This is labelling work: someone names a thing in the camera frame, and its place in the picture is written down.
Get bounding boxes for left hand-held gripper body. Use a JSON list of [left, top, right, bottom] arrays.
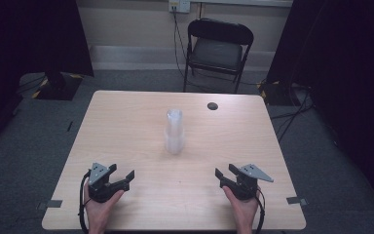
[[87, 162, 125, 204]]

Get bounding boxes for person's left hand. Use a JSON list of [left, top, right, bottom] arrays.
[[83, 186, 126, 227]]

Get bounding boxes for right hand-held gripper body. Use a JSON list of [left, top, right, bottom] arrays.
[[219, 163, 275, 201]]

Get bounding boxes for black folding chair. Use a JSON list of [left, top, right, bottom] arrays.
[[182, 18, 255, 95]]

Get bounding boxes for black stand base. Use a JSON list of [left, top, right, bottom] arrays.
[[31, 72, 84, 101], [258, 80, 294, 107]]

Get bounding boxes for person's right hand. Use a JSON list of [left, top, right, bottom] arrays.
[[221, 185, 261, 227]]

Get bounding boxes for dark curtain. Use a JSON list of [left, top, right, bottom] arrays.
[[0, 0, 94, 154], [265, 0, 374, 219]]

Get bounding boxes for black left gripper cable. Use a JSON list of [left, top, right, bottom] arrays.
[[78, 170, 93, 234]]

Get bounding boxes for black wall power cable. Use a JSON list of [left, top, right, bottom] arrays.
[[172, 9, 196, 86]]

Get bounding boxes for stack of clear cups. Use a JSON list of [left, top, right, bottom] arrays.
[[164, 108, 186, 156]]

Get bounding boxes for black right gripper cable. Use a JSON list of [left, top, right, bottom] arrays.
[[254, 187, 267, 234]]

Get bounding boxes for grey tape strip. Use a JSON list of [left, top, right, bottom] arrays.
[[285, 196, 309, 207], [36, 199, 63, 211]]

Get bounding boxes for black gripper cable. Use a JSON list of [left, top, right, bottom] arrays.
[[254, 187, 267, 234], [78, 170, 93, 234]]

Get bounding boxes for black floor cables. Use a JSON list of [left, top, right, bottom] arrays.
[[268, 82, 317, 144]]

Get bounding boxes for white wall outlet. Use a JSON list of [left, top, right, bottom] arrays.
[[168, 0, 192, 15]]

